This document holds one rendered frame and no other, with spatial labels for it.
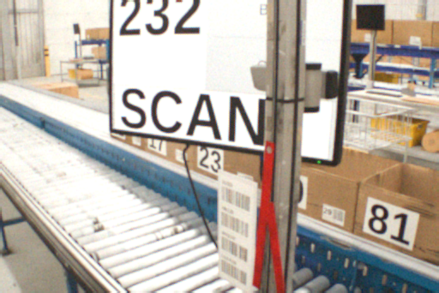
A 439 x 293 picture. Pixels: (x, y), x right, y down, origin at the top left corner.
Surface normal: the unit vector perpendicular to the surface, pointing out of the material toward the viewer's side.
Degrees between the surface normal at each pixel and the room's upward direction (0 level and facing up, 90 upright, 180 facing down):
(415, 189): 90
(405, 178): 90
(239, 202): 90
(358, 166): 89
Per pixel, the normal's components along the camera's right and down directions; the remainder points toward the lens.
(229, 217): -0.76, 0.18
